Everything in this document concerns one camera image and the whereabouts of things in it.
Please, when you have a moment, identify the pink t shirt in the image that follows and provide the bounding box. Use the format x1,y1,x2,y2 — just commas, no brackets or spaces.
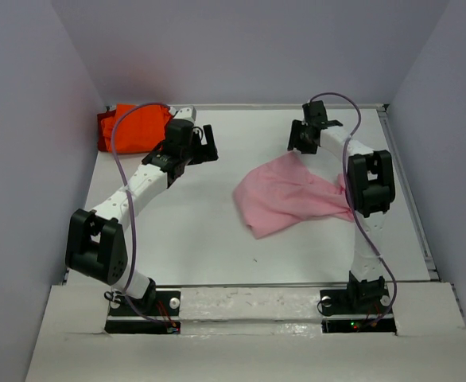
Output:
232,153,353,240

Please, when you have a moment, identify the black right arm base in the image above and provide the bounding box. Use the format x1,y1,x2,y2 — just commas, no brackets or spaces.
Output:
316,287,397,334

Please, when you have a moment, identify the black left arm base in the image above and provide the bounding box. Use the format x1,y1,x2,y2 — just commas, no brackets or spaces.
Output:
103,289,181,335

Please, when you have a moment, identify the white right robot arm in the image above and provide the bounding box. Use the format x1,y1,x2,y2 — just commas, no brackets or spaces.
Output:
288,99,395,317

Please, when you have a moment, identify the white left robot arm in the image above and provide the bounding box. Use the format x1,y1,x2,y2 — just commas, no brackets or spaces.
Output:
65,119,218,314

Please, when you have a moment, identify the orange folded t shirt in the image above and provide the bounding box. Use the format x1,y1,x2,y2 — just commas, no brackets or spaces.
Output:
114,104,172,154

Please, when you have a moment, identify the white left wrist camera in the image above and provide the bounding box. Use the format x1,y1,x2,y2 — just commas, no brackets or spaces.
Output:
169,106,196,123

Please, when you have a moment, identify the aluminium table frame rail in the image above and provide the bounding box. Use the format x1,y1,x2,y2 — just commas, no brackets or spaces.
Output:
376,103,441,282

